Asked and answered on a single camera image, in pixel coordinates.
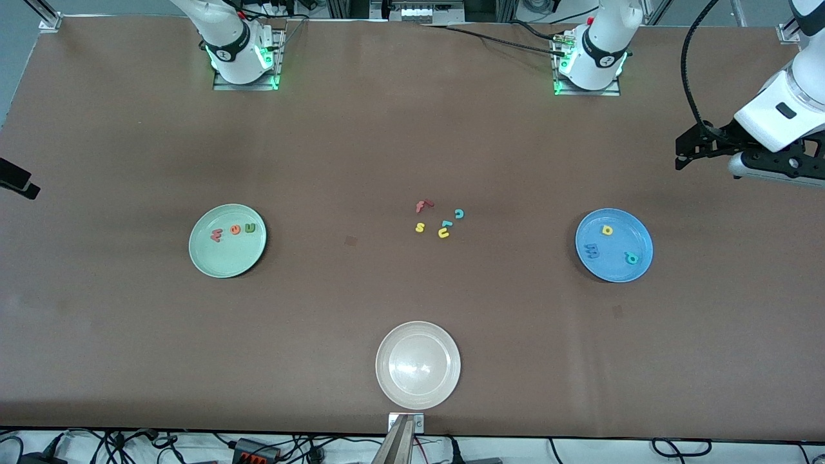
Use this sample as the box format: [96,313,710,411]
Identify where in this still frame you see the black cable on table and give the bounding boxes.
[422,23,571,57]

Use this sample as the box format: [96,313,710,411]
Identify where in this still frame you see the grey control box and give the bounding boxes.
[371,0,466,25]

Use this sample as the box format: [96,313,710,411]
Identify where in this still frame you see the black looped floor cable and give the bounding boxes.
[651,438,713,459]

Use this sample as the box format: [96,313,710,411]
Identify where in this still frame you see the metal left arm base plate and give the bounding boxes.
[552,68,621,97]

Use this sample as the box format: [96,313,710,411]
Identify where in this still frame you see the black power strip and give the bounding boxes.
[233,438,282,464]

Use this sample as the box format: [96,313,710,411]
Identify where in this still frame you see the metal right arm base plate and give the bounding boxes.
[213,29,286,92]

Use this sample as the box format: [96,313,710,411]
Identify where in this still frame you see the mint green plate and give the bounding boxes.
[188,204,267,279]

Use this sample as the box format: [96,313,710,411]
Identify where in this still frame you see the thick black corrugated cable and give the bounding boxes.
[681,0,726,139]

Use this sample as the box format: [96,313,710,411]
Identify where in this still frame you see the blue plate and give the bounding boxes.
[575,208,654,284]

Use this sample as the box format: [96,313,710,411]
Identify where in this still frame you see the white plate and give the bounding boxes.
[375,321,462,411]

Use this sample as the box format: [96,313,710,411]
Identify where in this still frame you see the metal camera stand bracket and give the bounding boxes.
[372,412,425,464]

